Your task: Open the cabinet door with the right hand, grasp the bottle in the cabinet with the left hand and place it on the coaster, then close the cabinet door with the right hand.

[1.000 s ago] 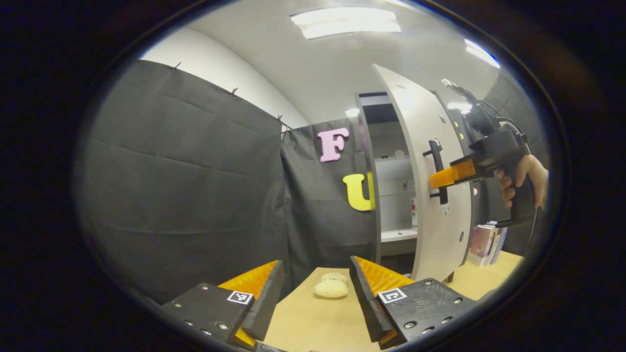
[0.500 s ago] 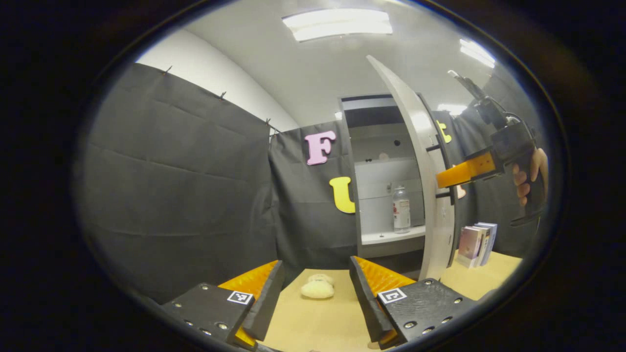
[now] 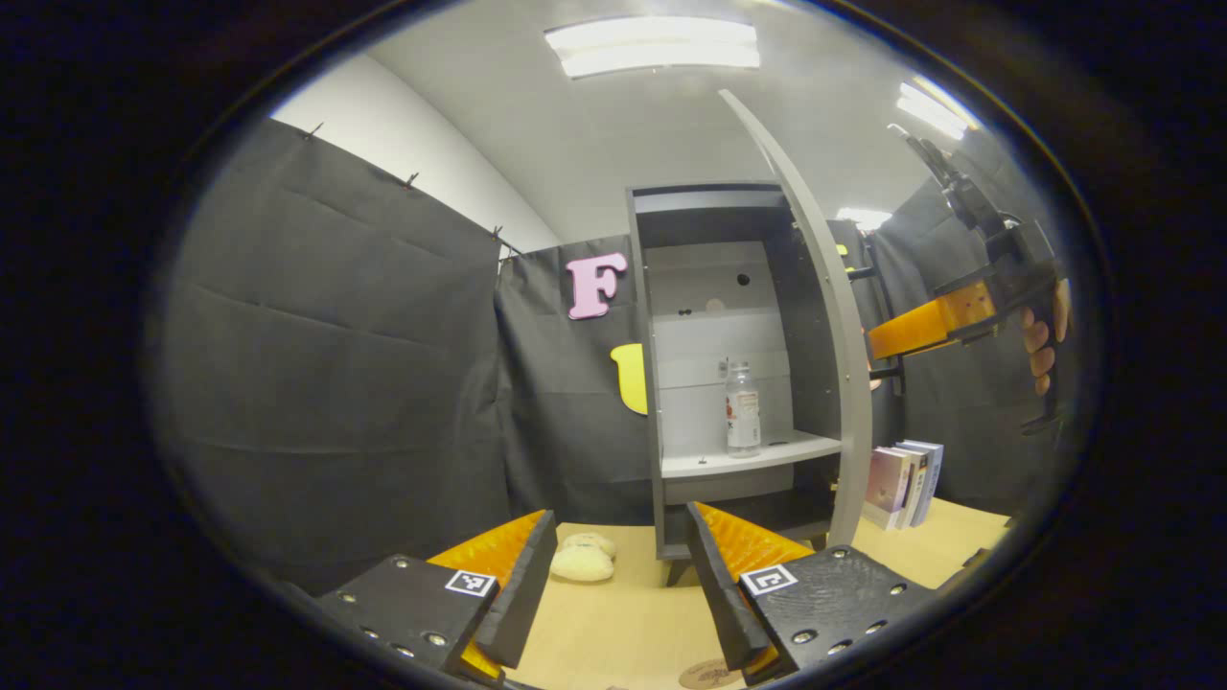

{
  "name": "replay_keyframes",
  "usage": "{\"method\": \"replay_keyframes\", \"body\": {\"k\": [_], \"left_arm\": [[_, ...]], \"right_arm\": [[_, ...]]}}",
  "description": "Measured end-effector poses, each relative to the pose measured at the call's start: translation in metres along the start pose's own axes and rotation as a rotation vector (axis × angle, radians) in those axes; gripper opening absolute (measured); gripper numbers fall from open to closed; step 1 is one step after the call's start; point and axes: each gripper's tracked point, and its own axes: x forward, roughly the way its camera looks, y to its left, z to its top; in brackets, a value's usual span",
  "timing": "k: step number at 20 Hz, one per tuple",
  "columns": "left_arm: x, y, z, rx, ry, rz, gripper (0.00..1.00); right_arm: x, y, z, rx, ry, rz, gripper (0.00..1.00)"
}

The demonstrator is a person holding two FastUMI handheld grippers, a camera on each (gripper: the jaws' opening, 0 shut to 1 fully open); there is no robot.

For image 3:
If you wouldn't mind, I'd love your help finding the pink cover book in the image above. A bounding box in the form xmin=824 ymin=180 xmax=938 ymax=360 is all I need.
xmin=863 ymin=447 xmax=912 ymax=531

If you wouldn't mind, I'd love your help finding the gray blue book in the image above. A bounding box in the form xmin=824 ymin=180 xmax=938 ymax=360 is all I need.
xmin=906 ymin=439 xmax=945 ymax=526

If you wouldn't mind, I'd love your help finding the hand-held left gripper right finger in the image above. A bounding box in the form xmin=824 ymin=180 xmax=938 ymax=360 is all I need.
xmin=685 ymin=500 xmax=938 ymax=687

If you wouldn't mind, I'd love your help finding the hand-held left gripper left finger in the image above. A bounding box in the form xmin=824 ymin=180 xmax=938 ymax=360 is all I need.
xmin=312 ymin=508 xmax=560 ymax=689

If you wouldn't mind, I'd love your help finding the black cabinet door handle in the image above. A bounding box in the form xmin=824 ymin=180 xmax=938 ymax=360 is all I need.
xmin=844 ymin=264 xmax=907 ymax=396

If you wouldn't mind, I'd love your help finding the black backdrop cloth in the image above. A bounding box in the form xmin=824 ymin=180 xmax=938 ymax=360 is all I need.
xmin=158 ymin=117 xmax=1065 ymax=595

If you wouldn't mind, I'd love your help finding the gray cabinet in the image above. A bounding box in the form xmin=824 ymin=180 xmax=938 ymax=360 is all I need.
xmin=628 ymin=182 xmax=845 ymax=587

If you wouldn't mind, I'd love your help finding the clear plastic bottle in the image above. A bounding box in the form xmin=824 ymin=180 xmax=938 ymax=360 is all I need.
xmin=725 ymin=361 xmax=762 ymax=459

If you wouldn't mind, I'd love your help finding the white spine book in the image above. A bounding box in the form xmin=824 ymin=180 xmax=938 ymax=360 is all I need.
xmin=899 ymin=444 xmax=929 ymax=528

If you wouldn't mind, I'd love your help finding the large ceiling light panel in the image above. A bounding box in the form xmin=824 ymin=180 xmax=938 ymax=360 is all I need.
xmin=544 ymin=15 xmax=761 ymax=80

